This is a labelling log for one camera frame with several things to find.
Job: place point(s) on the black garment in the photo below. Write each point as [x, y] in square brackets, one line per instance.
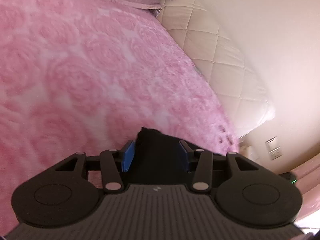
[157, 160]

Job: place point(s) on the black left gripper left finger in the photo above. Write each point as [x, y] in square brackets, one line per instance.
[128, 153]

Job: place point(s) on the cream quilted mattress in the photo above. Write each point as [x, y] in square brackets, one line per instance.
[218, 59]

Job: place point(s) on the pink floral blanket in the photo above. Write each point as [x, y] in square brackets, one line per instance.
[86, 76]

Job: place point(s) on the wall switch and socket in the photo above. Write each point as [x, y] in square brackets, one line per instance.
[273, 147]

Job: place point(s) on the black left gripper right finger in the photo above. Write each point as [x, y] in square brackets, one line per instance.
[186, 155]

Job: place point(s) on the pink curtain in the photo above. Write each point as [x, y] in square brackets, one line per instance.
[306, 178]

